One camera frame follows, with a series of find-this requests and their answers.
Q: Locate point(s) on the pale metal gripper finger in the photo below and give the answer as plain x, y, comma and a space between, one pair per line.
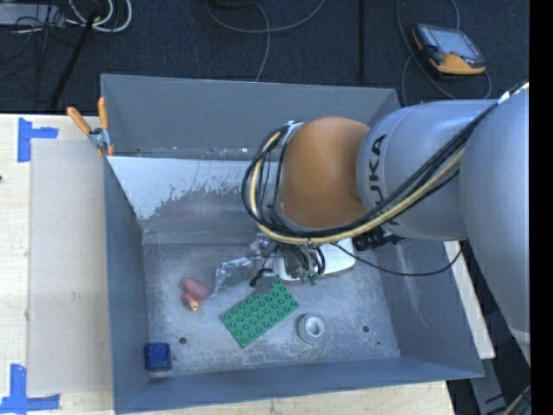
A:
264, 284
235, 272

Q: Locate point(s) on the green studded flat plate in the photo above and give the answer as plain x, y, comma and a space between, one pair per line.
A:
259, 314

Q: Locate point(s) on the grey metal bin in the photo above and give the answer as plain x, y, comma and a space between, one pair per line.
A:
242, 240

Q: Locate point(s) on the red and yellow toy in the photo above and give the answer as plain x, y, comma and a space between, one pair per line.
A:
194, 289

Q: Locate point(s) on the blue block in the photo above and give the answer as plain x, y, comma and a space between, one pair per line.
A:
157, 356

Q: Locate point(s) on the pale flat board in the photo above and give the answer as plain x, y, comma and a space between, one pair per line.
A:
65, 266

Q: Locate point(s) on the black cylinder on white bracket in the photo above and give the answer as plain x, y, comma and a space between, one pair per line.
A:
341, 257

